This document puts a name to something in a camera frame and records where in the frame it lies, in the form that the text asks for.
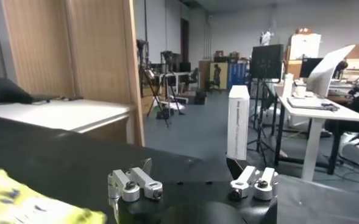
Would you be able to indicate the black square panel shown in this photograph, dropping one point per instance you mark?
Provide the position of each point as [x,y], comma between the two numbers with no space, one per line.
[267,61]

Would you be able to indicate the black storage bin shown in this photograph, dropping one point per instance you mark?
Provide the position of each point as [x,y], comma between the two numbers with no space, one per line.
[200,97]

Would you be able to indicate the small black device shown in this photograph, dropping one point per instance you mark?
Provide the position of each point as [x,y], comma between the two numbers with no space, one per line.
[330,106]

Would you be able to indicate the black camera tripod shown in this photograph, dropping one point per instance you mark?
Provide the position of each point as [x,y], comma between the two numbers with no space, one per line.
[167,67]
[142,61]

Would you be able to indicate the yellow-green t-shirt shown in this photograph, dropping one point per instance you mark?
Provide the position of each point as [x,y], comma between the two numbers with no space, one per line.
[14,201]

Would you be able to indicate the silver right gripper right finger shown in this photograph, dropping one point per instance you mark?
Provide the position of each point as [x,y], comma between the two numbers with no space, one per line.
[246,182]

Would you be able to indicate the blue cabinet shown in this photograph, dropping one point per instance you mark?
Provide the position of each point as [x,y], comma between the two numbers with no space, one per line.
[237,76]

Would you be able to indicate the wrinkled black table cover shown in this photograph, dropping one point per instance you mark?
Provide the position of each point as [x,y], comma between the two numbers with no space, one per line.
[75,158]

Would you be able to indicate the black tripod stand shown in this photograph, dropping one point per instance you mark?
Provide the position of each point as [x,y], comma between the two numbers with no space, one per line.
[257,100]

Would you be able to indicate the tall white cardboard box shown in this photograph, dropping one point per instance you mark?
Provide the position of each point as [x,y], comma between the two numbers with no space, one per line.
[238,121]

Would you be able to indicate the white cup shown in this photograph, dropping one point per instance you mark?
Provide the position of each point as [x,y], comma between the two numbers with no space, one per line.
[301,92]

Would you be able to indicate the grey closed laptop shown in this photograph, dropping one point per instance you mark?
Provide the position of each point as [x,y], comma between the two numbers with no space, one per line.
[307,103]

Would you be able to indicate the white standing desk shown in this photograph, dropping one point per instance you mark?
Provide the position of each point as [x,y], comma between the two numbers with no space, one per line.
[343,114]

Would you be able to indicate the white carton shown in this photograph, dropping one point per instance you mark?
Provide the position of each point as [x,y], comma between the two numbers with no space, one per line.
[304,45]

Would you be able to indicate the black computer monitor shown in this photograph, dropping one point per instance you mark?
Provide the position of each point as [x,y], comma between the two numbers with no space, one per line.
[308,67]

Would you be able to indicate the wooden partition screen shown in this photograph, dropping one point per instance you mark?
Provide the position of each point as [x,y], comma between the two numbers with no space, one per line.
[100,51]

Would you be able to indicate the white drink bottle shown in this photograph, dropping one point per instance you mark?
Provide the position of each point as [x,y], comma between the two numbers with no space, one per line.
[288,86]

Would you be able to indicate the white curved panel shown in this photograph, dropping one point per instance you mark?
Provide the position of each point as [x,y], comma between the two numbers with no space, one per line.
[322,76]

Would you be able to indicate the white rectangular table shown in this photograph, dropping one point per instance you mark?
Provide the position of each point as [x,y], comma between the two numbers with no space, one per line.
[60,114]

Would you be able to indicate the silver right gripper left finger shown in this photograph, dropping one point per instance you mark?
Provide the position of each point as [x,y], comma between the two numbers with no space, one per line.
[129,187]

